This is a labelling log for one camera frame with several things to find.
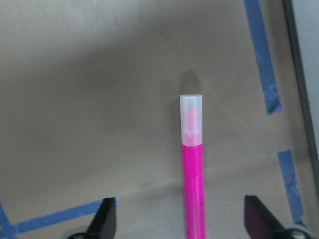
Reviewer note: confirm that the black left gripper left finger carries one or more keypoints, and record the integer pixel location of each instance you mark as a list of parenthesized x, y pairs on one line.
[(104, 223)]

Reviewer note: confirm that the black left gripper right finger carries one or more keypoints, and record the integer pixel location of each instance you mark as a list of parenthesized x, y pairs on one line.
[(259, 222)]

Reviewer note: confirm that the pink highlighter pen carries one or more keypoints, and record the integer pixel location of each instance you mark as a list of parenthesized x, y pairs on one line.
[(193, 165)]

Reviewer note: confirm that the silver laptop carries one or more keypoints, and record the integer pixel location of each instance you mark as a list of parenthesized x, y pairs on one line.
[(301, 83)]

